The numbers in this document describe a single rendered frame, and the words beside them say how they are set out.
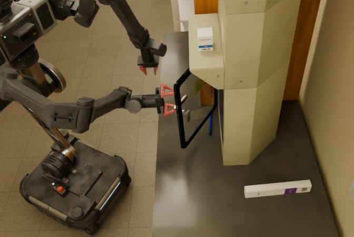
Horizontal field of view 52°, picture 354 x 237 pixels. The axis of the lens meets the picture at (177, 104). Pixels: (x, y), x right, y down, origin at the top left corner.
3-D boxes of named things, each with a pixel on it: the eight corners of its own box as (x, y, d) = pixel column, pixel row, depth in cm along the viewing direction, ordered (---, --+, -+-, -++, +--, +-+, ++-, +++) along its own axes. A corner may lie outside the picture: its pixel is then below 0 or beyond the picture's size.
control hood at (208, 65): (217, 33, 147) (217, 12, 140) (224, 90, 125) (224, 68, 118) (189, 35, 148) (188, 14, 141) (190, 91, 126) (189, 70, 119)
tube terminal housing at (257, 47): (268, 108, 180) (291, -44, 124) (281, 164, 158) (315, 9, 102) (218, 110, 182) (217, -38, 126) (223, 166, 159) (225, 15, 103)
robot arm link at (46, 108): (58, 104, 106) (52, 136, 108) (95, 103, 117) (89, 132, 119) (-11, 65, 132) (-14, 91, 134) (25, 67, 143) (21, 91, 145)
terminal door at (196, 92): (217, 106, 177) (216, 39, 148) (182, 150, 161) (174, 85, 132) (215, 105, 177) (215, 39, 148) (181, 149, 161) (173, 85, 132)
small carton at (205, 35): (212, 41, 128) (212, 27, 124) (213, 50, 125) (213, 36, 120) (197, 42, 128) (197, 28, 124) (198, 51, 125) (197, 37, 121)
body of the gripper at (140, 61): (158, 66, 174) (156, 53, 168) (137, 67, 174) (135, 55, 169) (159, 57, 178) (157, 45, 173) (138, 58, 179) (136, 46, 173)
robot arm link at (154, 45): (139, 25, 163) (131, 41, 161) (161, 31, 158) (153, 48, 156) (148, 39, 173) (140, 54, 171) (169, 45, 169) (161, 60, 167)
